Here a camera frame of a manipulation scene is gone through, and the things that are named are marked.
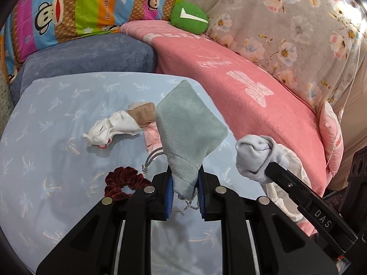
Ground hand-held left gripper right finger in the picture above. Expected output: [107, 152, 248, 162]
[198, 168, 339, 275]

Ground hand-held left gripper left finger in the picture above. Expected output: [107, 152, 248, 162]
[36, 172, 172, 275]

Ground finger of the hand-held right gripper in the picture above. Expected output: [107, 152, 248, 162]
[264, 162, 311, 208]

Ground light blue sock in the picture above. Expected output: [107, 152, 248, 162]
[235, 135, 287, 185]

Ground grey-green plush pouch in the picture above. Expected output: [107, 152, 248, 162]
[155, 80, 228, 213]

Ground dark red scrunchie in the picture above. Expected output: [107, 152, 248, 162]
[104, 166, 152, 199]

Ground dark object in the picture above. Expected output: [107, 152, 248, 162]
[321, 149, 367, 207]

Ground pink patterned small cloth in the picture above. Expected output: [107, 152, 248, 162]
[143, 123, 164, 154]

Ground pink cartoon pillow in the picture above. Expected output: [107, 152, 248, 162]
[320, 102, 343, 174]

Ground white cloth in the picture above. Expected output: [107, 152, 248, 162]
[82, 110, 141, 149]

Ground tan stocking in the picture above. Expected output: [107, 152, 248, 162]
[126, 102, 157, 128]

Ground pink blanket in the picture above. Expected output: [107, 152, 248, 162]
[119, 20, 329, 235]

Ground grey floral blanket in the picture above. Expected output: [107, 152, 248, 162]
[183, 0, 367, 112]

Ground blue-grey cushion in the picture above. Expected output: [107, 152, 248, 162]
[10, 33, 158, 104]

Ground green plush cushion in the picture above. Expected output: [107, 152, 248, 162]
[169, 1, 209, 33]

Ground colourful monkey print pillow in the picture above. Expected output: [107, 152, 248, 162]
[0, 0, 195, 85]

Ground silver hair ties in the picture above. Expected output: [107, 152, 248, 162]
[141, 147, 167, 175]

